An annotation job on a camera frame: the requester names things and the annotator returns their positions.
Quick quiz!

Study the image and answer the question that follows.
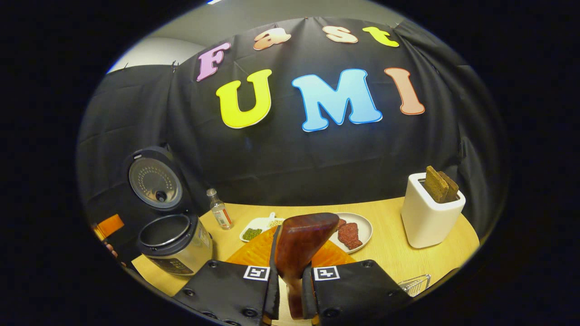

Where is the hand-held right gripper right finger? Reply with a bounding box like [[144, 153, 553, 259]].
[[301, 240, 414, 326]]

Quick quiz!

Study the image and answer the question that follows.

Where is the white toaster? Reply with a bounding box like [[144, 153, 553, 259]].
[[401, 172, 466, 249]]

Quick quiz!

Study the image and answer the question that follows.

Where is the small clear bottle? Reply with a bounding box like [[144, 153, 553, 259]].
[[207, 188, 234, 230]]

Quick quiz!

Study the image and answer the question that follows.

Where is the brown toast slice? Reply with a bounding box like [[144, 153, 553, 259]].
[[439, 171, 459, 203], [424, 166, 450, 203]]

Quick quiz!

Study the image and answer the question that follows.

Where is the black and silver rice cooker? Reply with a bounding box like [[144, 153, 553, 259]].
[[125, 146, 213, 276]]

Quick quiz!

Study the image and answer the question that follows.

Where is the metal wire chopstick holder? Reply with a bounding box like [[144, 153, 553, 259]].
[[398, 274, 432, 297]]

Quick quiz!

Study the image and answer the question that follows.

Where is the round white plate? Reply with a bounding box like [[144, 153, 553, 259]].
[[329, 213, 373, 254]]

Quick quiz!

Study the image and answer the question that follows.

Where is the white sectioned dish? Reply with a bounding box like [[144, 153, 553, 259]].
[[239, 212, 286, 243]]

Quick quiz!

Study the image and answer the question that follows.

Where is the black backdrop cloth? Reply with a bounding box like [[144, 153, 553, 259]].
[[77, 17, 506, 272]]

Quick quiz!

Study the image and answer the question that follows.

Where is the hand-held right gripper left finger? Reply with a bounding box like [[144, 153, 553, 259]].
[[174, 225, 281, 326]]

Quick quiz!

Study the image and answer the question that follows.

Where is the brown wooden spoon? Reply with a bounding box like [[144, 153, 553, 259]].
[[275, 213, 340, 320]]

